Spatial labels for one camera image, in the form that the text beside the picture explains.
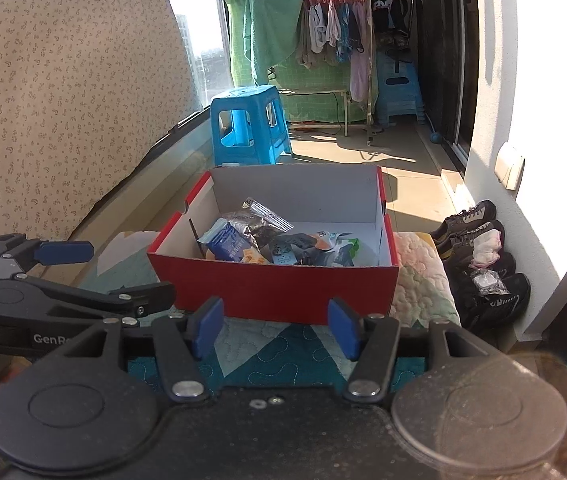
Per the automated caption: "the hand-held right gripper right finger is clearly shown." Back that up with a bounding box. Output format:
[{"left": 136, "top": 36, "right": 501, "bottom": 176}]
[{"left": 327, "top": 298, "right": 491, "bottom": 401}]

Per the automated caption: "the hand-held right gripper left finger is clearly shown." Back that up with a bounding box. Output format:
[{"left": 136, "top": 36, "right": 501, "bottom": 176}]
[{"left": 61, "top": 296, "right": 225, "bottom": 402}]

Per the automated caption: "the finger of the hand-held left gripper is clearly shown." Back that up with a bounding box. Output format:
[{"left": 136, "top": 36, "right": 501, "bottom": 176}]
[
  {"left": 38, "top": 280, "right": 177, "bottom": 319},
  {"left": 0, "top": 233, "right": 95, "bottom": 275}
]

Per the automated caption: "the red cardboard box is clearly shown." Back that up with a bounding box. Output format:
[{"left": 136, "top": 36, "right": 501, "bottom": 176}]
[{"left": 148, "top": 164, "right": 400, "bottom": 326}]

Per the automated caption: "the egg yolk print packet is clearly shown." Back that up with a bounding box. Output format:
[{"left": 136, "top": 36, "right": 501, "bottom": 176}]
[{"left": 311, "top": 229, "right": 361, "bottom": 268}]

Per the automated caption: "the teal labelled packet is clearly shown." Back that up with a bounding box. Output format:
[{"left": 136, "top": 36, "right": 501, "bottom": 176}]
[{"left": 198, "top": 219, "right": 259, "bottom": 263}]

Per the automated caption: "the dark candy packet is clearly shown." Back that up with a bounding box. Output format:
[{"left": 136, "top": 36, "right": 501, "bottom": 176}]
[{"left": 251, "top": 225, "right": 289, "bottom": 256}]

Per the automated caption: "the silver snack packet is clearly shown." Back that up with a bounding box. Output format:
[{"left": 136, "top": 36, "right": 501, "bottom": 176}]
[{"left": 241, "top": 196, "right": 295, "bottom": 235}]

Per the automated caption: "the blue and white quilted blanket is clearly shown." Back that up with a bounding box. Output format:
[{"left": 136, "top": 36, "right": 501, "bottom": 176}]
[{"left": 78, "top": 230, "right": 461, "bottom": 391}]

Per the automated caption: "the beige floral cloth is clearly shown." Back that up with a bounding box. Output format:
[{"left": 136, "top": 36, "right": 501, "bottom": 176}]
[{"left": 0, "top": 0, "right": 202, "bottom": 241}]

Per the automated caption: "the brown hiking shoe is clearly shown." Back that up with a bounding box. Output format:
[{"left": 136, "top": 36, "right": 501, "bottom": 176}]
[
  {"left": 436, "top": 219, "right": 507, "bottom": 261},
  {"left": 429, "top": 199, "right": 498, "bottom": 241}
]

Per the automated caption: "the clear plastic bag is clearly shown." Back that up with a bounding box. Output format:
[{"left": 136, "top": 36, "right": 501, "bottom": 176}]
[{"left": 469, "top": 269, "right": 508, "bottom": 297}]

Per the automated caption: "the white and pink sock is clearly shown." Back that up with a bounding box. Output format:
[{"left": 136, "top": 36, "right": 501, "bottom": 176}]
[{"left": 469, "top": 229, "right": 504, "bottom": 270}]

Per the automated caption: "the black sneaker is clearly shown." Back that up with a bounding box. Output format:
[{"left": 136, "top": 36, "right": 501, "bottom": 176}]
[
  {"left": 456, "top": 272, "right": 531, "bottom": 332},
  {"left": 448, "top": 251, "right": 517, "bottom": 301}
]

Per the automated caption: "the metal drying rack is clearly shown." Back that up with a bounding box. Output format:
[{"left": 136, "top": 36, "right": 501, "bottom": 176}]
[{"left": 214, "top": 0, "right": 379, "bottom": 146}]

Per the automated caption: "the blue plastic stool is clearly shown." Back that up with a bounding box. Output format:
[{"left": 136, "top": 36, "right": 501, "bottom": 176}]
[{"left": 210, "top": 85, "right": 293, "bottom": 166}]

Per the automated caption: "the green grid sheet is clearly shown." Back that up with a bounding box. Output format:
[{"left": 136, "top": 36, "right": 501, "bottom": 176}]
[{"left": 226, "top": 0, "right": 379, "bottom": 123}]

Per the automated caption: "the purple hanging cloth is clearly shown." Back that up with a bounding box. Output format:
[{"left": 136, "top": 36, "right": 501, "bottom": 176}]
[{"left": 349, "top": 55, "right": 371, "bottom": 103}]

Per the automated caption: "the bunch of hanging socks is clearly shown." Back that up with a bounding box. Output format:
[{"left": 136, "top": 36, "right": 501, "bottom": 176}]
[{"left": 296, "top": 0, "right": 371, "bottom": 71}]

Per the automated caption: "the green towel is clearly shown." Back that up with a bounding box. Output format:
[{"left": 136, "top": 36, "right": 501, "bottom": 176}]
[{"left": 244, "top": 0, "right": 317, "bottom": 86}]

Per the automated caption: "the black plush toy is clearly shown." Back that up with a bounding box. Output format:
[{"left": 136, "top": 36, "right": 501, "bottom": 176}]
[{"left": 371, "top": 0, "right": 409, "bottom": 36}]

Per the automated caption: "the white wall socket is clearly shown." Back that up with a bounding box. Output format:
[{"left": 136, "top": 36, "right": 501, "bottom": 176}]
[{"left": 496, "top": 142, "right": 524, "bottom": 191}]

